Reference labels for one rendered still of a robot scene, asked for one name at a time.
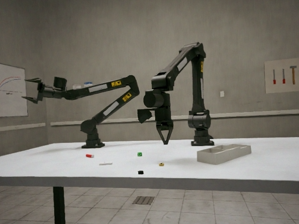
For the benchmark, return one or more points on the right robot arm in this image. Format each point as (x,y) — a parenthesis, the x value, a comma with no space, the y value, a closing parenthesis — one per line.
(89,126)

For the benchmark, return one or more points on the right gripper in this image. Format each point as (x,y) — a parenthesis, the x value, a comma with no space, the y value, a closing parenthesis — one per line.
(43,91)

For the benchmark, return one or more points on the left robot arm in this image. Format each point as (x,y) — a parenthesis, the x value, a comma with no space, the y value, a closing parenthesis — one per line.
(164,81)

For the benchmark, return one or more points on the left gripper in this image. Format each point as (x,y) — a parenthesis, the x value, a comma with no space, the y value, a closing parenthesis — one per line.
(167,124)

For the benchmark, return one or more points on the white three-compartment bin rack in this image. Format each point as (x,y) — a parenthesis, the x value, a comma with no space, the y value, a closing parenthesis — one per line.
(220,154)

